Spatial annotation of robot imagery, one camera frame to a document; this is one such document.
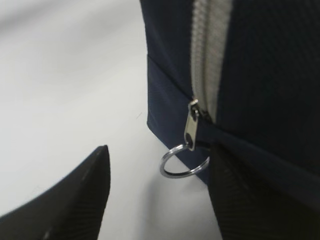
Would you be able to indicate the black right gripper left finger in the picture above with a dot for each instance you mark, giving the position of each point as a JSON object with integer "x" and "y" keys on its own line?
{"x": 73, "y": 209}

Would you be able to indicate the navy blue lunch bag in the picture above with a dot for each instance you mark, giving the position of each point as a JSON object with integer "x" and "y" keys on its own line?
{"x": 254, "y": 66}

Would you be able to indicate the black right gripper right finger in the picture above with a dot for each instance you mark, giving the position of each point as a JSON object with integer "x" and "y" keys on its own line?
{"x": 246, "y": 207}

